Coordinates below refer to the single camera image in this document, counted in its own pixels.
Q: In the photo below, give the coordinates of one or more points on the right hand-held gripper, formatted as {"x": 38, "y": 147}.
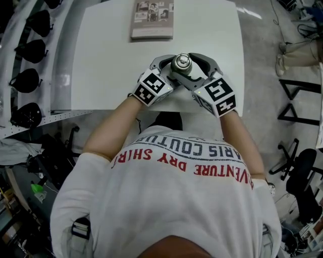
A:
{"x": 218, "y": 97}

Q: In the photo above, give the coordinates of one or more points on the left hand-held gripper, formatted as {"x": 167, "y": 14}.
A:
{"x": 152, "y": 87}

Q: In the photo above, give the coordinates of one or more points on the person's left forearm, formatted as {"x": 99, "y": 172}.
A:
{"x": 113, "y": 128}

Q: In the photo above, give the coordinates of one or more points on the person's right forearm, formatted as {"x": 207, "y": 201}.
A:
{"x": 239, "y": 143}

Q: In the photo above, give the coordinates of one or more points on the grey book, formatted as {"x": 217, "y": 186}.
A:
{"x": 152, "y": 22}

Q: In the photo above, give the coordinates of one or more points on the person's black trousers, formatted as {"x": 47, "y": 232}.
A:
{"x": 167, "y": 121}

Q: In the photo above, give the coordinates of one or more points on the white metal shelf rack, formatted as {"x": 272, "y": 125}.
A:
{"x": 60, "y": 50}

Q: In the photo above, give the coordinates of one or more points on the white printed t-shirt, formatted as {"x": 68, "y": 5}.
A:
{"x": 164, "y": 196}

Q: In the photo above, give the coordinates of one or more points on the patterned stool cushion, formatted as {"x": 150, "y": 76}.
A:
{"x": 271, "y": 187}

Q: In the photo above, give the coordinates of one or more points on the black office chair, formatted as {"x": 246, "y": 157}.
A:
{"x": 302, "y": 171}
{"x": 60, "y": 156}

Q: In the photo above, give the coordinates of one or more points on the white cloth pile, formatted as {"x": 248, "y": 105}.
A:
{"x": 17, "y": 150}

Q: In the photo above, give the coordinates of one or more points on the green plastic object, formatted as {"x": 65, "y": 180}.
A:
{"x": 38, "y": 189}

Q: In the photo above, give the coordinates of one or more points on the person's neck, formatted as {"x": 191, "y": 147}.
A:
{"x": 174, "y": 248}

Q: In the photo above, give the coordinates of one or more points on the white side table black frame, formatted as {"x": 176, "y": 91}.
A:
{"x": 300, "y": 100}

